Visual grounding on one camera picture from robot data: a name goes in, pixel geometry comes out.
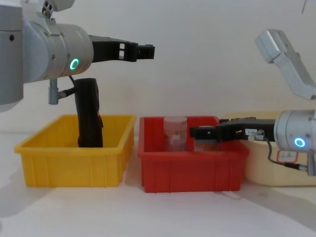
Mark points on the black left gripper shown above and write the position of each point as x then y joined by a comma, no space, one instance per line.
108,50

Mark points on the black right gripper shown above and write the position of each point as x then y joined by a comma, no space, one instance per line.
237,130

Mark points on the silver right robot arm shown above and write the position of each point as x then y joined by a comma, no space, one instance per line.
293,133

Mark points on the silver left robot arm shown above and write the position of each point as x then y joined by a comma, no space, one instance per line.
37,54

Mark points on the clear jar with pink lid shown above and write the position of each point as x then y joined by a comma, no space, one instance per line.
175,133

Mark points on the red plastic bin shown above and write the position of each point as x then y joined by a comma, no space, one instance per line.
190,170

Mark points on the cream plastic bin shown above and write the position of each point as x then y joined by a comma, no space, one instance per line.
266,172

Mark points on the yellow plastic bin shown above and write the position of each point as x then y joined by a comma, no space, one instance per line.
71,165

